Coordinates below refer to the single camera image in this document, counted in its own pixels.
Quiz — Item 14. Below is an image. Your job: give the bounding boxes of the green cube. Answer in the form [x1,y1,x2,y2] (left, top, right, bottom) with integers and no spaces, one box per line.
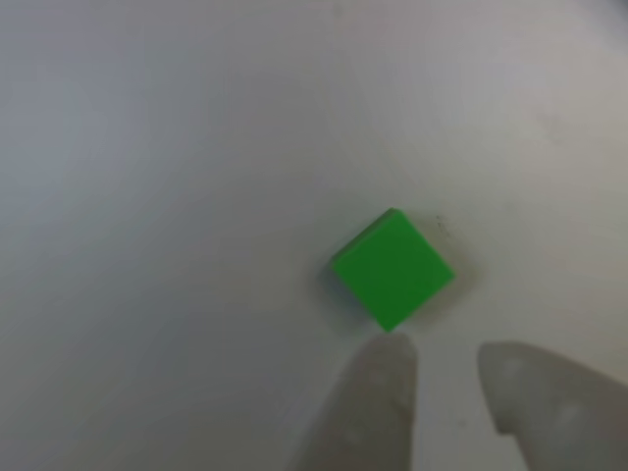
[329,206,457,335]

